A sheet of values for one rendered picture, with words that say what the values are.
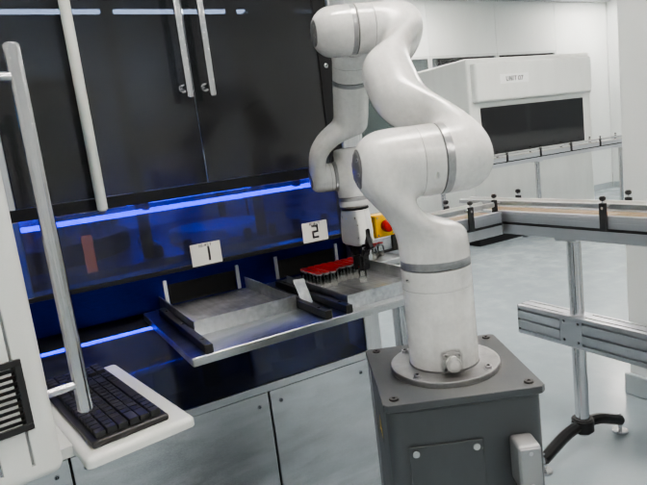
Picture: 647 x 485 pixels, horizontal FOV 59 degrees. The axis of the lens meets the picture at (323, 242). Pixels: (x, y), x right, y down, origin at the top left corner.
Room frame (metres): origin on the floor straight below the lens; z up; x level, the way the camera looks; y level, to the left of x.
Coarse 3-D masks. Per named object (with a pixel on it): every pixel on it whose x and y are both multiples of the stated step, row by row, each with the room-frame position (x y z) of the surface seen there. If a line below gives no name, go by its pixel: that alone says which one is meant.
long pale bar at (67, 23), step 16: (64, 0) 1.37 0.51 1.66; (64, 16) 1.37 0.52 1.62; (64, 32) 1.38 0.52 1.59; (80, 64) 1.38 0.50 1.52; (80, 80) 1.37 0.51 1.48; (80, 96) 1.37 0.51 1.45; (80, 112) 1.37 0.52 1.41; (96, 160) 1.38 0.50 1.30; (96, 176) 1.37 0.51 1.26; (96, 192) 1.37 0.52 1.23
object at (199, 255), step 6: (192, 246) 1.54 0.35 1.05; (198, 246) 1.54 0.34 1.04; (204, 246) 1.55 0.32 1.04; (210, 246) 1.56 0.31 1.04; (216, 246) 1.57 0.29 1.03; (192, 252) 1.54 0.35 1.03; (198, 252) 1.54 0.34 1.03; (204, 252) 1.55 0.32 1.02; (210, 252) 1.56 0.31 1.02; (216, 252) 1.57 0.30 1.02; (192, 258) 1.53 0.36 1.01; (198, 258) 1.54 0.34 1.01; (204, 258) 1.55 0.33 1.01; (216, 258) 1.56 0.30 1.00; (198, 264) 1.54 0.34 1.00; (204, 264) 1.55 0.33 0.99
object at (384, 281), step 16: (368, 272) 1.68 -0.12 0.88; (384, 272) 1.63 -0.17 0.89; (400, 272) 1.57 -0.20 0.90; (320, 288) 1.44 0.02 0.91; (336, 288) 1.54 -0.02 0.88; (352, 288) 1.52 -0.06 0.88; (368, 288) 1.50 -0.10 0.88; (384, 288) 1.37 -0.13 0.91; (400, 288) 1.39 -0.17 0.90; (352, 304) 1.33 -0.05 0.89
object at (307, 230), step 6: (312, 222) 1.71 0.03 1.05; (318, 222) 1.72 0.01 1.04; (324, 222) 1.73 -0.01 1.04; (306, 228) 1.70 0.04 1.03; (312, 228) 1.71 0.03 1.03; (318, 228) 1.72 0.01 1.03; (324, 228) 1.73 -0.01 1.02; (306, 234) 1.70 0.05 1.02; (318, 234) 1.72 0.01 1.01; (324, 234) 1.73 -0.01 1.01; (306, 240) 1.70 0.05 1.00; (312, 240) 1.71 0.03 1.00; (318, 240) 1.72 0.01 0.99
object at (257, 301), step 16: (256, 288) 1.60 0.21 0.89; (272, 288) 1.50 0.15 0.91; (160, 304) 1.56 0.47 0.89; (176, 304) 1.58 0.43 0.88; (192, 304) 1.56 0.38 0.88; (208, 304) 1.53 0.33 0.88; (224, 304) 1.51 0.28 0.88; (240, 304) 1.49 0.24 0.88; (256, 304) 1.47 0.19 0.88; (272, 304) 1.36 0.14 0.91; (288, 304) 1.38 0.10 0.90; (192, 320) 1.27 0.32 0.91; (208, 320) 1.28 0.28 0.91; (224, 320) 1.30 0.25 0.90; (240, 320) 1.32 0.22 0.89
